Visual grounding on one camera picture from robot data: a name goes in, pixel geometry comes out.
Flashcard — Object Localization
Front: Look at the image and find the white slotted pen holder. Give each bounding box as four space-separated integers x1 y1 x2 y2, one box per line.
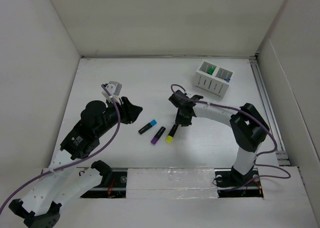
192 60 234 99

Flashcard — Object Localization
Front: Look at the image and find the aluminium rail right side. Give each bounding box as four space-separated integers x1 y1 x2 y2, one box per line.
249 56 291 167

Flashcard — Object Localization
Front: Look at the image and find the yellow cap black highlighter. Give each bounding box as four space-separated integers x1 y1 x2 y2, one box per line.
165 124 179 144

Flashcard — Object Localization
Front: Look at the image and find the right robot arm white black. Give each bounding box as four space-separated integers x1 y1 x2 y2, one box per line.
169 90 270 188

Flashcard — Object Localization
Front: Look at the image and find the purple cap black highlighter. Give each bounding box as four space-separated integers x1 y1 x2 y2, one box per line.
150 126 166 145

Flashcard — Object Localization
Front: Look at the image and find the blue cap black highlighter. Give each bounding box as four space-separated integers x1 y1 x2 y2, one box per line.
138 119 157 135

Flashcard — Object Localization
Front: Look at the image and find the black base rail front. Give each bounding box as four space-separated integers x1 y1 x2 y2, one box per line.
82 169 264 199

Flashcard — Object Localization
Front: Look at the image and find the green cap black highlighter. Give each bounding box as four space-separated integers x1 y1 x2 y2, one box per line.
207 67 216 75

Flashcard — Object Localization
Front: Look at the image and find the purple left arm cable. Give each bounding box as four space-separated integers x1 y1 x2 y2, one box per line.
0 83 122 209

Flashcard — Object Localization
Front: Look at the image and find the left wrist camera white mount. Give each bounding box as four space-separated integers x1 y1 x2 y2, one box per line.
101 81 122 103

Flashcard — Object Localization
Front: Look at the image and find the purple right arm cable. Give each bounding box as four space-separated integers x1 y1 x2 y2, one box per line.
170 83 292 191

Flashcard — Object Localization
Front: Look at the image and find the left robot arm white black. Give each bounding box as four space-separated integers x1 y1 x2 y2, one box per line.
8 96 143 228

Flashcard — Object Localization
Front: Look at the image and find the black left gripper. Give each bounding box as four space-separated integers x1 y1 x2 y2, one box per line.
95 95 142 137

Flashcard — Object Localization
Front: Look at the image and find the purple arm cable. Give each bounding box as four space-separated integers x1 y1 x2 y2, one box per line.
0 83 122 209
170 83 292 191

